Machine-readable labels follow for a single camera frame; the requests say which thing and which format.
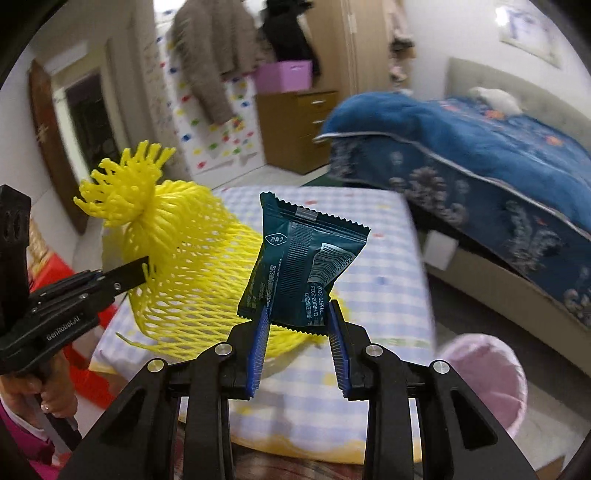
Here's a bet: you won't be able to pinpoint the trash bin with pink bag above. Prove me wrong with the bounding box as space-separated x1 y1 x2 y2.
436 335 528 441

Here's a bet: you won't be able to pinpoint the hanging clothes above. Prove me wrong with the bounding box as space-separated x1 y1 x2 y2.
388 0 416 84

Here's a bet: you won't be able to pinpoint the wooden drawer cabinet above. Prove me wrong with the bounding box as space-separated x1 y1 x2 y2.
256 90 342 175

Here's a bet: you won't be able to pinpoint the teal snack packet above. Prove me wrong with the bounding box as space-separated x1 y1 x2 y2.
238 191 372 330

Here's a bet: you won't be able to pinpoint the person's left forearm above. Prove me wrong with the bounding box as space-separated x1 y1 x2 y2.
0 401 70 480

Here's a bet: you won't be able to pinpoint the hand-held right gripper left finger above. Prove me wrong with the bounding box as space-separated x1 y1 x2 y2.
58 307 273 480

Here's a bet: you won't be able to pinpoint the wooden door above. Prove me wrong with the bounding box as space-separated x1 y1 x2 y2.
28 60 90 236

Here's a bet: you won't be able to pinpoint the purple storage box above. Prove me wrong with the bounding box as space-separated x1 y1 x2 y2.
256 60 312 95

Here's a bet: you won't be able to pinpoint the brown jacket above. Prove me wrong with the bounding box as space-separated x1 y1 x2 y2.
171 0 259 125

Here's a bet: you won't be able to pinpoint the bed with blue blanket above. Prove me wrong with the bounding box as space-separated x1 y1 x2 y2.
316 91 591 328

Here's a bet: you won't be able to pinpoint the checkered cloth covered table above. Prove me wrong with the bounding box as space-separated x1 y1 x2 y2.
88 185 437 464

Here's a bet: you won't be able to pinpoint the white pillow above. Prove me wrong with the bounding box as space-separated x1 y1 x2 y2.
468 87 522 115

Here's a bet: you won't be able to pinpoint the person's left hand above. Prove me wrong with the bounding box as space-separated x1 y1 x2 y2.
2 355 79 418

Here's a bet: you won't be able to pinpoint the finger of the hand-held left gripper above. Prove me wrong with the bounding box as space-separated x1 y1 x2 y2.
28 256 151 324

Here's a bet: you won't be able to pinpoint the yellow foam fruit net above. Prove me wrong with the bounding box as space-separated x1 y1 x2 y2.
74 141 352 363

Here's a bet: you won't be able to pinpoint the wooden wardrobe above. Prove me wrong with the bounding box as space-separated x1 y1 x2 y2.
323 0 416 95

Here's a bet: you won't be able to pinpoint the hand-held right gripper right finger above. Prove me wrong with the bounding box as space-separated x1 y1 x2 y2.
325 300 539 480

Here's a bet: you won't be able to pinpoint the beige bed frame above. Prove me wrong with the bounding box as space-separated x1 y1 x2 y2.
422 226 591 374

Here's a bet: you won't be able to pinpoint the white label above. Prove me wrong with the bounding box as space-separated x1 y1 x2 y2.
425 231 455 271

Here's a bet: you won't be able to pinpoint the black coat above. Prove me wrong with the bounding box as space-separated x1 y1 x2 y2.
261 0 321 79

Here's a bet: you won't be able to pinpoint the polka-dot white sheet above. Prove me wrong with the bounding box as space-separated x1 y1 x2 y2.
154 9 266 178

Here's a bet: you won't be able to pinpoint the grey padded headboard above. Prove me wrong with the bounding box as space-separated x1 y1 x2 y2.
445 56 591 153

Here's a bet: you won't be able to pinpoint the wall picture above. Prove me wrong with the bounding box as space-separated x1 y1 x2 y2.
494 2 564 70

